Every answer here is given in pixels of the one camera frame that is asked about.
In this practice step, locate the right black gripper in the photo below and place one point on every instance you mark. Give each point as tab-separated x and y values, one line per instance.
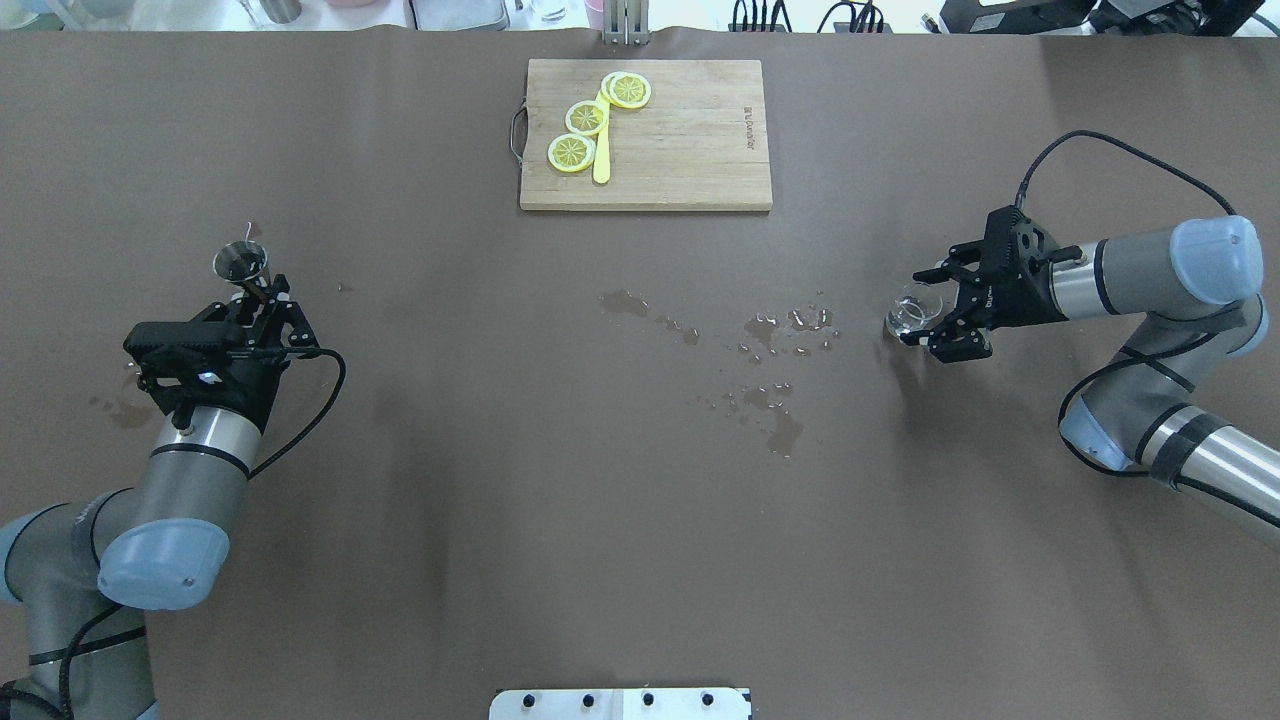
1012	303

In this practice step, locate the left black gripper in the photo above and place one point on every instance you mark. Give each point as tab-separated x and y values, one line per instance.
252	384

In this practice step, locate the clear plastic cup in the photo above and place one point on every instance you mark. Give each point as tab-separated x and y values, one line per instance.
914	308

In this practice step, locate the steel double jigger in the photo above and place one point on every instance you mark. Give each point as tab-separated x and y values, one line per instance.
246	264

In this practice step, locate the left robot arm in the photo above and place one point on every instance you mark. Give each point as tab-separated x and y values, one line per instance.
87	573

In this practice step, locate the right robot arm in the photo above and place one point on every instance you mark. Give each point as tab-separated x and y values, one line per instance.
1197	287

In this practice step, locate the small steel cup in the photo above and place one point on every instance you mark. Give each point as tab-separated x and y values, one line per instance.
281	12

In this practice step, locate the wooden cutting board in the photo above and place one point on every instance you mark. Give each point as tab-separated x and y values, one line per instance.
700	144

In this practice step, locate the lemon slice bottom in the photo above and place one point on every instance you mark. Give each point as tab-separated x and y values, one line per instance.
571	152

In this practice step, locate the lemon slice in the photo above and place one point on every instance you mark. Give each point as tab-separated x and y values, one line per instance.
626	90
587	117
571	152

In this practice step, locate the yellow plastic knife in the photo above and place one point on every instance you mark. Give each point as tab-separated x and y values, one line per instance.
601	172

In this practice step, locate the lemon slice middle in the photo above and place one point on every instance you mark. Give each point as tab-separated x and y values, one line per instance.
587	117

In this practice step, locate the lemon slice top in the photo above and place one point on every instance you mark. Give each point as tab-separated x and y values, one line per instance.
626	90

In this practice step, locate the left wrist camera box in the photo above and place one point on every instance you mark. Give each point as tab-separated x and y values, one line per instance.
185	352

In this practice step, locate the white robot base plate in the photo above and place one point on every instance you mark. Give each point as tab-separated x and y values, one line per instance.
623	703

